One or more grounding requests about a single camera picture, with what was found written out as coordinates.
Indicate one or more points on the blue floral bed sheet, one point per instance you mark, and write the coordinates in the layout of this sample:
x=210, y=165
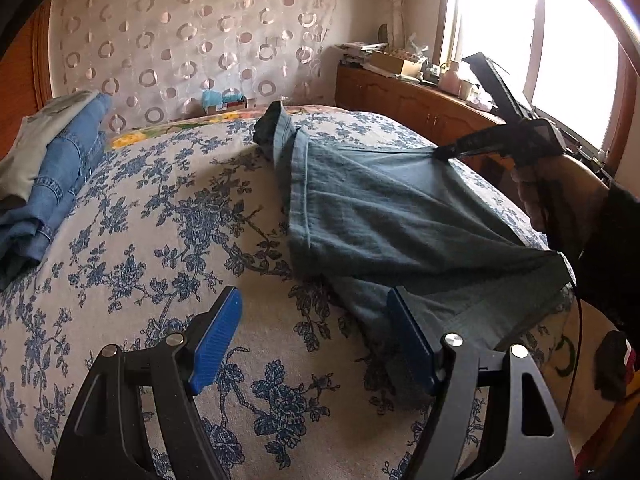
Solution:
x=175, y=240

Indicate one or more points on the teal pants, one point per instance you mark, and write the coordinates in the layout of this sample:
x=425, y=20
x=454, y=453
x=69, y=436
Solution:
x=400, y=210

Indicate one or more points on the window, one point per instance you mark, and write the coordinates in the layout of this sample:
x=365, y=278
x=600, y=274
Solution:
x=500, y=25

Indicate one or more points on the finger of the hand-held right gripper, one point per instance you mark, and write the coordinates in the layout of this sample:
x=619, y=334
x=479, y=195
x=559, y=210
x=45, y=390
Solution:
x=470, y=146

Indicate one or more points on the wooden headboard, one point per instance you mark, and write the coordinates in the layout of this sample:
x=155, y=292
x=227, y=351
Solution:
x=30, y=75

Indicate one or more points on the folded grey garment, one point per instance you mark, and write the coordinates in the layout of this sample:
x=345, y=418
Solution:
x=35, y=145

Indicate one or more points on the colourful floral sheet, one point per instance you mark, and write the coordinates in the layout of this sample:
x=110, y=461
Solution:
x=145, y=132

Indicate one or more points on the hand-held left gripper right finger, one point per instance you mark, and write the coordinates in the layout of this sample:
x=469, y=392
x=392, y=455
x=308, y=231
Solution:
x=410, y=337

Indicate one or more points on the stack of papers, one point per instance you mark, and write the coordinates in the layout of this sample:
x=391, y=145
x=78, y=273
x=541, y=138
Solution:
x=360, y=52

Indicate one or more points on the cardboard box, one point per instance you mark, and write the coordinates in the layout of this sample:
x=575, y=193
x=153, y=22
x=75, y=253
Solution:
x=395, y=64

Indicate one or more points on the wooden cabinet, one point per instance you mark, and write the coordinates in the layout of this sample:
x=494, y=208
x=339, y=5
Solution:
x=400, y=100

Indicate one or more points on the person's right hand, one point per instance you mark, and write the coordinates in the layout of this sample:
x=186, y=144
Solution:
x=570, y=195

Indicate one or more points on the black and red cloth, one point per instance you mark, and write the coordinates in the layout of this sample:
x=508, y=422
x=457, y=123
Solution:
x=612, y=365

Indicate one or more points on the folded blue jeans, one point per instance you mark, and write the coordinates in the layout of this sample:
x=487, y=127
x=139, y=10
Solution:
x=65, y=160

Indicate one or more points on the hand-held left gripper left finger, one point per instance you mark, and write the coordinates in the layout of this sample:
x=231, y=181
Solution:
x=220, y=337

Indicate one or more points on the circle patterned curtain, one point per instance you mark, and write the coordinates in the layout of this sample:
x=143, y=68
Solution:
x=190, y=35

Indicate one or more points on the small teal box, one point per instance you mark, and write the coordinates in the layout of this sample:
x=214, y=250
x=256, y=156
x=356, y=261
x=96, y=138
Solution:
x=222, y=100

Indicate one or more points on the lace window curtain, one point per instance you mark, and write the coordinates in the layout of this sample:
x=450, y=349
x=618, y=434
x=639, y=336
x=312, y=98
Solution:
x=400, y=5

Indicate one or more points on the pink container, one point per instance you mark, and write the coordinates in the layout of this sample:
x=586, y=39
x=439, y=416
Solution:
x=450, y=80

